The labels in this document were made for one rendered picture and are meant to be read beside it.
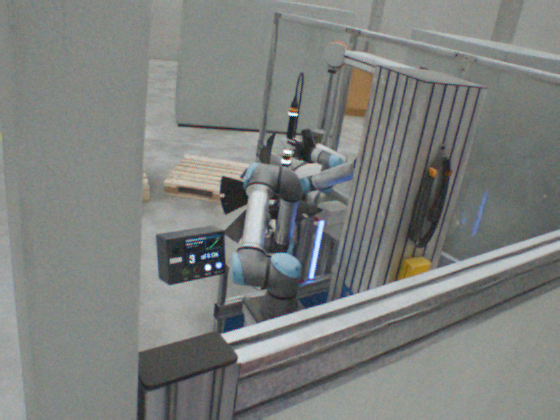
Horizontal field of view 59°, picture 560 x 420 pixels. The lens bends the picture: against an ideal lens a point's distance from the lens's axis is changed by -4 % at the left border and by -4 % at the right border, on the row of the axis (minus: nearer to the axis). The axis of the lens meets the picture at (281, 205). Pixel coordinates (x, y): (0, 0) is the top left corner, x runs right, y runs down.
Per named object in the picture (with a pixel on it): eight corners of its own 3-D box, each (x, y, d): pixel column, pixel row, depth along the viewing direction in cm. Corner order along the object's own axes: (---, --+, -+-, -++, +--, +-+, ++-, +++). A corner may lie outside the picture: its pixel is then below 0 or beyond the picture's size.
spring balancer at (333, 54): (323, 64, 320) (320, 65, 314) (327, 39, 314) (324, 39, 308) (348, 69, 316) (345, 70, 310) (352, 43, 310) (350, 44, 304)
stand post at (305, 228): (284, 335, 355) (311, 181, 310) (291, 343, 349) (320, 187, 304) (278, 337, 353) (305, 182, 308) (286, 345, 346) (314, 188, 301)
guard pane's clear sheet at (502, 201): (262, 146, 415) (279, 17, 376) (552, 316, 233) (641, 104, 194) (261, 146, 414) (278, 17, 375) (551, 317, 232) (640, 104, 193)
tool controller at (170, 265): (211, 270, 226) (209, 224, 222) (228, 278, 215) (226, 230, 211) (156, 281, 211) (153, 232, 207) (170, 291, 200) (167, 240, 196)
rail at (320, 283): (356, 277, 287) (359, 265, 284) (361, 280, 284) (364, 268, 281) (213, 316, 235) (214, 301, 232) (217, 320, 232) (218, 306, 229)
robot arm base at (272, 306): (304, 318, 200) (308, 297, 196) (268, 323, 193) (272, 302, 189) (287, 296, 212) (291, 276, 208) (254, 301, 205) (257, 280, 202)
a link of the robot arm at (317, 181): (382, 175, 206) (298, 199, 242) (396, 171, 214) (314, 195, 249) (374, 147, 206) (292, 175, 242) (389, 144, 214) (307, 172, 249)
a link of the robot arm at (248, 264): (268, 281, 188) (283, 160, 216) (227, 275, 187) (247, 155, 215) (266, 293, 198) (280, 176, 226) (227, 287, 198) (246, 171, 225)
